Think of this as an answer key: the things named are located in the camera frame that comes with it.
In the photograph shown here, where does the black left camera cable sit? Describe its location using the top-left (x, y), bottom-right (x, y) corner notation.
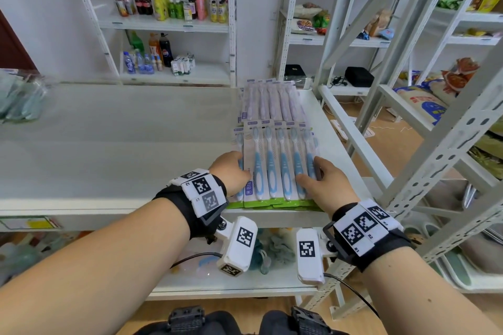
top-left (169, 252), bottom-right (223, 271)

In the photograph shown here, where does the person's right forearm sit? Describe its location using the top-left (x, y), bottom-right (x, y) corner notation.
top-left (363, 246), bottom-right (503, 335)

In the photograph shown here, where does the black wrist strap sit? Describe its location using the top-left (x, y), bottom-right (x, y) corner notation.
top-left (153, 167), bottom-right (228, 243)
top-left (323, 199), bottom-right (413, 272)

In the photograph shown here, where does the black camera cable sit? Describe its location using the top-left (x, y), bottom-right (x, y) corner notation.
top-left (323, 272), bottom-right (380, 318)
top-left (169, 252), bottom-right (223, 271)

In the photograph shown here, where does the person's left hand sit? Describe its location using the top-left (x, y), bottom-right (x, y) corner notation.
top-left (208, 151), bottom-right (252, 198)

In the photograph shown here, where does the cluster of water and soda bottles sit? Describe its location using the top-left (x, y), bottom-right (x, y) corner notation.
top-left (122, 30), bottom-right (173, 74)

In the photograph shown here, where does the line of blue toothbrush packets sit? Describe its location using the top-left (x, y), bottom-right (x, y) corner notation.
top-left (227, 120), bottom-right (324, 212)

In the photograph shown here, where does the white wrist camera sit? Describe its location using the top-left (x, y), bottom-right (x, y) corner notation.
top-left (216, 217), bottom-right (259, 277)
top-left (295, 228), bottom-right (338, 285)

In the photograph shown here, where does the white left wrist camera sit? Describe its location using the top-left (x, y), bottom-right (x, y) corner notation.
top-left (216, 217), bottom-right (259, 277)

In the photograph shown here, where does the black left wrist strap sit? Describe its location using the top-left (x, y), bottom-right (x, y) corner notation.
top-left (153, 167), bottom-right (228, 243)

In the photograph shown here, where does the person's right hand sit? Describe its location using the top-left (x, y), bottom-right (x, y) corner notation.
top-left (295, 156), bottom-right (360, 218)

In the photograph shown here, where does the blue mesh bath sponge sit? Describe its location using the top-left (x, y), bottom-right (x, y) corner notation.
top-left (251, 238), bottom-right (268, 273)

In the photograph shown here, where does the black right wrist strap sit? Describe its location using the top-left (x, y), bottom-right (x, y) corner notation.
top-left (323, 199), bottom-right (413, 272)

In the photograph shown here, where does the person's left forearm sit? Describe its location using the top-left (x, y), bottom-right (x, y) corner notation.
top-left (0, 197), bottom-right (191, 335)

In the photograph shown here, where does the white metal shelf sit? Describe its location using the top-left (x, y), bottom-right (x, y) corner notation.
top-left (0, 0), bottom-right (503, 335)

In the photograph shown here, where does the white goods rack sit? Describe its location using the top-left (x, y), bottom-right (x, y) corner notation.
top-left (379, 0), bottom-right (503, 190)

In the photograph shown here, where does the grey mesh bath sponge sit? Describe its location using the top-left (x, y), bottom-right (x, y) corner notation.
top-left (267, 228), bottom-right (296, 265)

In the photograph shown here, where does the grey green slipper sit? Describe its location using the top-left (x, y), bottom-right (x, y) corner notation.
top-left (442, 246), bottom-right (472, 288)

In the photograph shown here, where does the white snack shelving unit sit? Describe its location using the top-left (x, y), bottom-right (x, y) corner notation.
top-left (275, 0), bottom-right (393, 88)

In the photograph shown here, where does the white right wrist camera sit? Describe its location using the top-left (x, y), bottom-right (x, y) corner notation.
top-left (295, 228), bottom-right (338, 285)

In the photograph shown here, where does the pile of snack packets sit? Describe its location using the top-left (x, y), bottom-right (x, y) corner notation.
top-left (292, 2), bottom-right (396, 40)

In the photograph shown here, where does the pile of large food bags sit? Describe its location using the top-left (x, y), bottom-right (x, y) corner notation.
top-left (392, 57), bottom-right (503, 181)

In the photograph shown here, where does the small black box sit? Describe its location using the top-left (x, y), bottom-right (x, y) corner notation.
top-left (344, 66), bottom-right (375, 88)

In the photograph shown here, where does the red-brown wooden door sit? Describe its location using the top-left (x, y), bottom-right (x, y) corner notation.
top-left (0, 8), bottom-right (37, 71)

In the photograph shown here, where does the row of purple toothbrush packets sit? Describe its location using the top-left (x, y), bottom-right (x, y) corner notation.
top-left (237, 77), bottom-right (311, 127)

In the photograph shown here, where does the white drinks shelving unit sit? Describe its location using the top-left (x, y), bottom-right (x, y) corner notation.
top-left (62, 0), bottom-right (237, 88)

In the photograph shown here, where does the green-bordered price label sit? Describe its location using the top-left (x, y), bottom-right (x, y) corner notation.
top-left (0, 215), bottom-right (63, 232)

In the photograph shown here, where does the row of green toothbrush packets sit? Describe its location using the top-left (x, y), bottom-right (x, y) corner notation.
top-left (0, 68), bottom-right (50, 124)

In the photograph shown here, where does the black right camera cable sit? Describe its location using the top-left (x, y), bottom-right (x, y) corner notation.
top-left (323, 272), bottom-right (380, 318)

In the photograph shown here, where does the cluster of small white cartons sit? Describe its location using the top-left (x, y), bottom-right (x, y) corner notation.
top-left (171, 53), bottom-right (196, 76)

